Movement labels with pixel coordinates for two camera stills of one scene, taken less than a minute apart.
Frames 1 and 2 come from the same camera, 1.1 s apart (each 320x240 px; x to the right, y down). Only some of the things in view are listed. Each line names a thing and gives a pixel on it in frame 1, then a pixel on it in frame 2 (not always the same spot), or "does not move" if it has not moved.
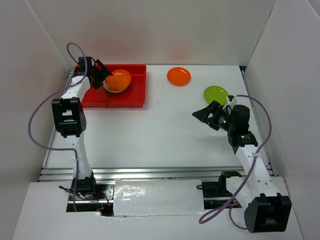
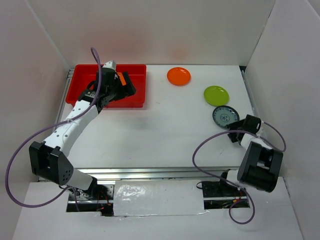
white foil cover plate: x=155 y=197 does not move
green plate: x=214 y=93 does not move
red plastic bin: x=135 y=96 does not move
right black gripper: x=214 y=107 to x=233 y=126
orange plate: x=178 y=76 does not move
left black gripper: x=103 y=74 to x=126 y=90
